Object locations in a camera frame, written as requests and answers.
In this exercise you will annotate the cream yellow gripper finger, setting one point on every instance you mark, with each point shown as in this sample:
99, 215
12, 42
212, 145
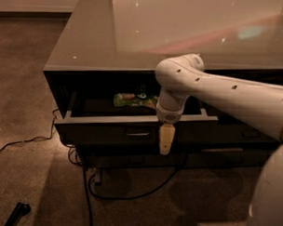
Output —
166, 135

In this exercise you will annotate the green snack bag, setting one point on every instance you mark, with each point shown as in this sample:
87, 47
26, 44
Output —
131, 99

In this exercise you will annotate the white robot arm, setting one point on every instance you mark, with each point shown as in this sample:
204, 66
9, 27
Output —
257, 104

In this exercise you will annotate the black tool on floor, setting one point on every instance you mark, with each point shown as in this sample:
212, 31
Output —
18, 212

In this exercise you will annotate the white wrist gripper body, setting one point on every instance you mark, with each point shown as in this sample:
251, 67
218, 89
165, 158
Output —
169, 117

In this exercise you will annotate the dark drawer cabinet glossy top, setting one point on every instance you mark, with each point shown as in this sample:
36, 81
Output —
113, 46

